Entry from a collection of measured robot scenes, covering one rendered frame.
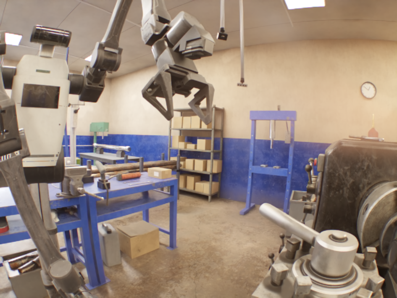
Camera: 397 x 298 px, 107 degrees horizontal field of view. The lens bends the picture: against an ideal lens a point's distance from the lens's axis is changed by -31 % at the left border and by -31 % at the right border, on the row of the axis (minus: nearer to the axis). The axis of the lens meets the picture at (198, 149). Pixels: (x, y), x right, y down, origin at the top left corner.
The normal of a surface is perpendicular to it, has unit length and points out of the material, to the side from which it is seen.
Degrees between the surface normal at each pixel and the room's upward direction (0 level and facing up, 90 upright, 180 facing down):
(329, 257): 90
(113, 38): 113
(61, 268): 15
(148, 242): 90
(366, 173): 90
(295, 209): 90
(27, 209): 82
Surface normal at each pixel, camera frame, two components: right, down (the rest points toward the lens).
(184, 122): -0.53, 0.02
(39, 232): 0.80, -0.07
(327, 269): -0.71, 0.00
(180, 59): 0.65, -0.44
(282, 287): 0.04, -1.00
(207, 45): 0.72, 0.17
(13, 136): 0.80, 0.44
